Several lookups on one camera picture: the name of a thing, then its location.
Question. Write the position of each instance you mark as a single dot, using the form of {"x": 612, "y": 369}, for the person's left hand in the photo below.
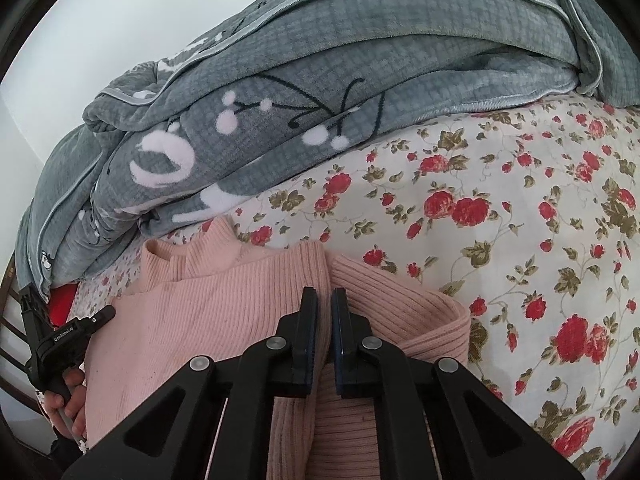
{"x": 72, "y": 402}

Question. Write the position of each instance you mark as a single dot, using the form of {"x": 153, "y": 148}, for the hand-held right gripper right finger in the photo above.
{"x": 337, "y": 325}

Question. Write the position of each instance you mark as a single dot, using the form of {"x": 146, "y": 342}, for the pink knit sweater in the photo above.
{"x": 210, "y": 310}

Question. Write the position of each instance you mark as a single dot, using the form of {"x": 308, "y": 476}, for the floral bed sheet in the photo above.
{"x": 500, "y": 270}

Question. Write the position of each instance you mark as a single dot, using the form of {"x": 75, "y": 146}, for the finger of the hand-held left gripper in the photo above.
{"x": 34, "y": 310}
{"x": 102, "y": 317}

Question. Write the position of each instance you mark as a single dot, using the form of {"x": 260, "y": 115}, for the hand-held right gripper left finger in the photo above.
{"x": 312, "y": 320}

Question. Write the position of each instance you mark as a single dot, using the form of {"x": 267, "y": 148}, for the red cushion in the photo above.
{"x": 62, "y": 310}

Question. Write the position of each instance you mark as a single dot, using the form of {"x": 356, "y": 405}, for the wooden bed frame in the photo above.
{"x": 10, "y": 285}

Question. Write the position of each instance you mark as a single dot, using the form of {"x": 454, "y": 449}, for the grey printed blanket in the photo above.
{"x": 350, "y": 60}

